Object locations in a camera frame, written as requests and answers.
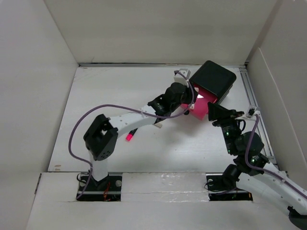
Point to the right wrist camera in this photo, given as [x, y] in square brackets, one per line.
[252, 111]

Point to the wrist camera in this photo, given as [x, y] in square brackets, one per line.
[252, 111]
[181, 75]

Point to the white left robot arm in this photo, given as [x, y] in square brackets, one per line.
[100, 138]

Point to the pink top drawer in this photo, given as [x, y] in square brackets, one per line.
[200, 109]

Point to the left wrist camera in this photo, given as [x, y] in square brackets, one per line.
[181, 75]

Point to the black pink-capped marker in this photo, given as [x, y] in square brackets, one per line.
[130, 135]

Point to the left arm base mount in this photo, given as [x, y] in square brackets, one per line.
[107, 190]

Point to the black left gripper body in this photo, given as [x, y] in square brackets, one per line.
[186, 98]

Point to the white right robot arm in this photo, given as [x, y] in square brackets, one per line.
[252, 171]

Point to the aluminium rail right side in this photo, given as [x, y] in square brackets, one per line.
[261, 130]

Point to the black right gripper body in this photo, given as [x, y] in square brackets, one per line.
[230, 130]

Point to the black mini drawer cabinet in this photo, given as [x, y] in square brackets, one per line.
[215, 79]

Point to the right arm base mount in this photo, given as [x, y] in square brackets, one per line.
[219, 191]

